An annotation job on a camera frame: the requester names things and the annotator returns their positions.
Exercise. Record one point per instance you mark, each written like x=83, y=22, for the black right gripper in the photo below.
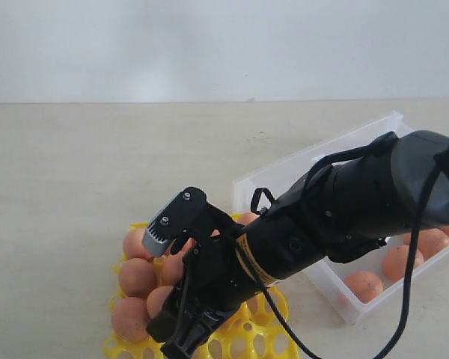
x=222, y=270

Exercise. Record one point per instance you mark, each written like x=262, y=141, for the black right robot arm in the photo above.
x=300, y=243

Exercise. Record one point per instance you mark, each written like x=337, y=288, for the clear plastic bin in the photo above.
x=365, y=186

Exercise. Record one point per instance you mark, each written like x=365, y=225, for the brown egg front bottom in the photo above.
x=365, y=285

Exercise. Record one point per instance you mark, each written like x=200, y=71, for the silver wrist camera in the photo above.
x=187, y=215

